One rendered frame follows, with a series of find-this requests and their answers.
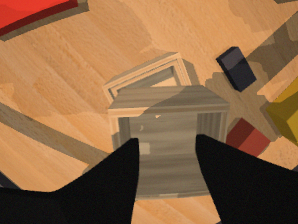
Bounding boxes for dark grey block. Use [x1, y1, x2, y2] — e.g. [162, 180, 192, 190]
[216, 46, 257, 92]

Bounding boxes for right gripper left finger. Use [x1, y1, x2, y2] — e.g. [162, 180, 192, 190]
[0, 138, 140, 224]

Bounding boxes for red-brown block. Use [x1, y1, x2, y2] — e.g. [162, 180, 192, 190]
[226, 118, 271, 157]

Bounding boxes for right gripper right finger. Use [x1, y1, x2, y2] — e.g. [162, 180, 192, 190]
[195, 134, 298, 224]

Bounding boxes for yellow rectangular block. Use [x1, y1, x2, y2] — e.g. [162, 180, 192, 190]
[266, 77, 298, 147]

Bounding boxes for red flat rectangular slab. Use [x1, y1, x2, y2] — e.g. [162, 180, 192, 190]
[0, 0, 78, 36]

